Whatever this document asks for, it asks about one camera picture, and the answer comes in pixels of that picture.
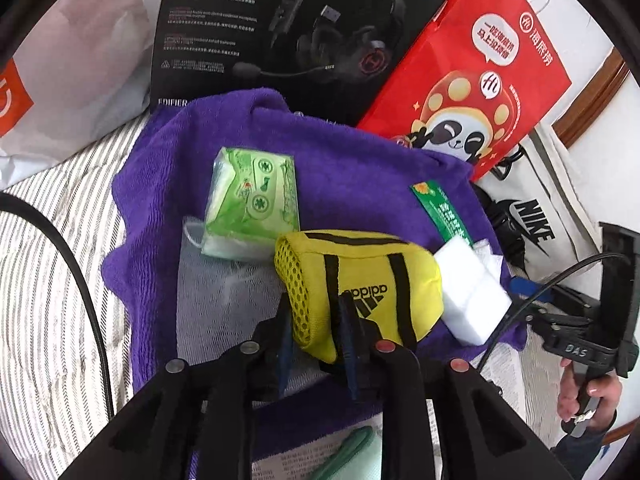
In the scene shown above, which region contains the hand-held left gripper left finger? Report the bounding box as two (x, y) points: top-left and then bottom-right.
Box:
(60, 292), (302, 480)

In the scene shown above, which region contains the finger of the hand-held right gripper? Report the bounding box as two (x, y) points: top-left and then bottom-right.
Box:
(509, 274), (603, 322)
(529, 309), (572, 357)

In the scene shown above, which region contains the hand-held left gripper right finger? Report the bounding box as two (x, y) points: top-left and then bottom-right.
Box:
(334, 291), (576, 480)

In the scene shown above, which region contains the white sponge block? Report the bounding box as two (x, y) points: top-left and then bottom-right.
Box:
(431, 244), (514, 347)

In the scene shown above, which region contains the white mesh bag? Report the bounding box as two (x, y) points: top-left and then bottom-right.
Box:
(176, 214), (342, 378)

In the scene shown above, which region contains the yellow mini duffel pouch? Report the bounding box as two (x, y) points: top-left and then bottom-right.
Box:
(273, 228), (446, 364)

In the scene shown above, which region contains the green sachet packet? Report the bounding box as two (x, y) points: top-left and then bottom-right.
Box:
(409, 181), (477, 252)

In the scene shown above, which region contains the green tissue pack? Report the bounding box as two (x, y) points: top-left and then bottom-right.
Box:
(201, 145), (303, 262)

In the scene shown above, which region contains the person's right hand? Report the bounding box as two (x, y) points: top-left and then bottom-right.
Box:
(556, 359), (624, 435)

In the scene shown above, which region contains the crumpled white tissue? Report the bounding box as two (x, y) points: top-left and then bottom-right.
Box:
(472, 239), (507, 282)

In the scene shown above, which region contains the newspaper sheet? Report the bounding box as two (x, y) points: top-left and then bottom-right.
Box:
(249, 337), (553, 480)

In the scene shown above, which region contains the beige waist bag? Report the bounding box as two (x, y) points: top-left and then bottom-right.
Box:
(472, 124), (609, 288)

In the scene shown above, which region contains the person's blue denim clothing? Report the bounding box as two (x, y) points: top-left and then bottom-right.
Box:
(549, 429), (610, 480)

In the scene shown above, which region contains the purple towel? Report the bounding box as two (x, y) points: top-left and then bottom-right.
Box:
(101, 87), (529, 462)

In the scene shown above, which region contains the red panda paper bag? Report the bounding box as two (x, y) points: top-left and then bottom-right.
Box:
(355, 0), (574, 182)

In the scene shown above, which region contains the striped bed sheet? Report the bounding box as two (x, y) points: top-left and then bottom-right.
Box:
(0, 114), (167, 480)

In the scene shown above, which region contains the black headset box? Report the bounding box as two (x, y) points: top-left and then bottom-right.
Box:
(149, 0), (467, 129)

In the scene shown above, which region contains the white plastic shopping bag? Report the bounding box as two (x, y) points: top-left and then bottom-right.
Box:
(0, 0), (157, 189)

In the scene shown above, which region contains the thin black cable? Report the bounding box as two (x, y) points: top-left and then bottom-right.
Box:
(474, 251), (632, 377)

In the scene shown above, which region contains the curved wooden frame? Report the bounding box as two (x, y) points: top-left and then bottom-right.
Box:
(551, 49), (632, 149)

